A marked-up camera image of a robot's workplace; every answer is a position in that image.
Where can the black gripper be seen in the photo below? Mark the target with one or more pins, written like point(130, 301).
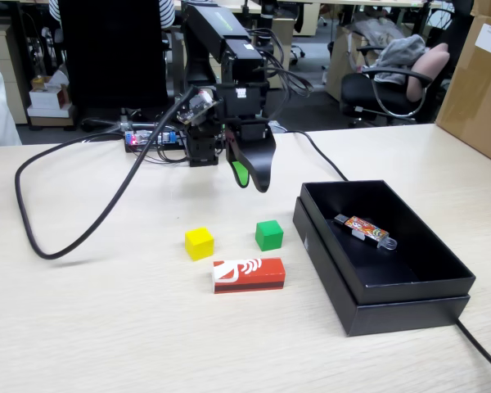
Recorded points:
point(249, 131)

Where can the green cube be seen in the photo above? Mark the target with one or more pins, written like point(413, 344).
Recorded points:
point(270, 236)

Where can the yellow cube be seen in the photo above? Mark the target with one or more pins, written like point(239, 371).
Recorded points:
point(199, 243)

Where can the red and white rectangular block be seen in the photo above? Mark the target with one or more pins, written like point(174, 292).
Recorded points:
point(253, 276)

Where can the black jointed arm white bands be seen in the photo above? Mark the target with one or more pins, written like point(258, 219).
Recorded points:
point(267, 12)

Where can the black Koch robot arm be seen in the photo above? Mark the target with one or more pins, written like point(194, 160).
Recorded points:
point(213, 28)

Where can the tall cardboard box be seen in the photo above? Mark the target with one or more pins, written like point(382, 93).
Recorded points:
point(337, 69)

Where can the black cardboard box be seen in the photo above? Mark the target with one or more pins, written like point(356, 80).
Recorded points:
point(393, 266)

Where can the flat white box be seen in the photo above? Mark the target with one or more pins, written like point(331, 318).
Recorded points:
point(51, 112)

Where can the flat black box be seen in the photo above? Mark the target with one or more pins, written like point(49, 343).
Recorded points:
point(409, 317)

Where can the white carton box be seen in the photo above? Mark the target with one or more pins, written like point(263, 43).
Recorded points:
point(45, 97)

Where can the open small cardboard box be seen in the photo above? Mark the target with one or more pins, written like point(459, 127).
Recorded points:
point(49, 79)

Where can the large brown cardboard box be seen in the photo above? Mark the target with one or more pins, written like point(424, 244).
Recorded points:
point(474, 102)

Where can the robot control circuit board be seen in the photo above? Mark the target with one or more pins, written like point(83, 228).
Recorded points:
point(141, 138)

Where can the black chair caster base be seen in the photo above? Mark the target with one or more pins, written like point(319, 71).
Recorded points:
point(296, 51)

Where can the colourful USB stick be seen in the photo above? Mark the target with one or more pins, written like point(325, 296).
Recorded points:
point(366, 231)

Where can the black office chair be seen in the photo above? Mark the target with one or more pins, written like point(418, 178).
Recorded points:
point(364, 92)

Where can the person in striped shirt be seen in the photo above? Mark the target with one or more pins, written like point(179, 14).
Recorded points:
point(167, 12)

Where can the black monitor back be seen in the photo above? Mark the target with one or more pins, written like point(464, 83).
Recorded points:
point(110, 53)

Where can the grey cloth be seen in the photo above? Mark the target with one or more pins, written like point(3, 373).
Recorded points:
point(401, 53)

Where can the crumpled clear plastic bag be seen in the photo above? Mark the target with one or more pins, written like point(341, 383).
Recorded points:
point(376, 26)

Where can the pink cushion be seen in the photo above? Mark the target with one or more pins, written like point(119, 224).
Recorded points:
point(427, 67)

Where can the beige drawer cabinet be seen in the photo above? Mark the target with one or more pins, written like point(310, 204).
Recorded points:
point(17, 49)

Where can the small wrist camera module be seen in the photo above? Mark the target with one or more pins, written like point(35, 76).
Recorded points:
point(196, 107)

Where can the beige desk pedestal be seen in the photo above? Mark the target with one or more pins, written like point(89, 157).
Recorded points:
point(286, 51)

